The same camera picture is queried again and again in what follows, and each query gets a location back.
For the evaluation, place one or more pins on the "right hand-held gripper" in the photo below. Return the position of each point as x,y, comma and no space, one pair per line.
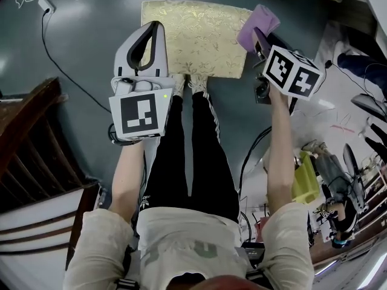
278,68

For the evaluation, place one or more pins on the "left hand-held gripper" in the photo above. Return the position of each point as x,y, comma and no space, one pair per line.
139,115

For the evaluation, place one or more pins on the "purple cloth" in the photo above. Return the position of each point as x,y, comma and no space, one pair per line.
257,20

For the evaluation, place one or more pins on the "cream upholstered stool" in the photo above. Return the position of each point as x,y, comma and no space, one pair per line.
199,35

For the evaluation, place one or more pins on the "person's right forearm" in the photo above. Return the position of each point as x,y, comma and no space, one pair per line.
281,156

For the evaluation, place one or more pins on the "person's left forearm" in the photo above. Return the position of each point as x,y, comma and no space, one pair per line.
127,180

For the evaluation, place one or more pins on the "person's left white shoe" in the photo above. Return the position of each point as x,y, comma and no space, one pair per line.
178,85

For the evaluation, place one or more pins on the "person's white shoe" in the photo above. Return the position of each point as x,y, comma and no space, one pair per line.
198,83
178,85

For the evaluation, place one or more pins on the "dark teal floor mat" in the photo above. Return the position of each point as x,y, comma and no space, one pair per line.
90,41

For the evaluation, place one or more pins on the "person's right white shoe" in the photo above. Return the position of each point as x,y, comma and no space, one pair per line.
198,83

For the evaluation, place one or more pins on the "black power adapter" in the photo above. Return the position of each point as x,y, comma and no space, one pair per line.
328,64

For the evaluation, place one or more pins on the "person's black striped trousers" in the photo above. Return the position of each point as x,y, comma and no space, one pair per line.
169,162

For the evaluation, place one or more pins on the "white power strip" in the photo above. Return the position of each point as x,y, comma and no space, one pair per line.
46,5

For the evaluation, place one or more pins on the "grey office chair base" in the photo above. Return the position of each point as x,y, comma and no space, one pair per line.
370,104

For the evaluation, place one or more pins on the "dark wooden chair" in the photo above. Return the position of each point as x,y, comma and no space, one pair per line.
27,143

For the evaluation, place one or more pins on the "yellow-green stool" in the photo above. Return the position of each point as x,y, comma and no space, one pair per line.
306,180

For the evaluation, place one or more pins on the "person's cream shirt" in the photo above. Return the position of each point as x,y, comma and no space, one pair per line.
181,240

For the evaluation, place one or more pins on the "black waist box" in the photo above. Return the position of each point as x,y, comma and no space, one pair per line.
254,254

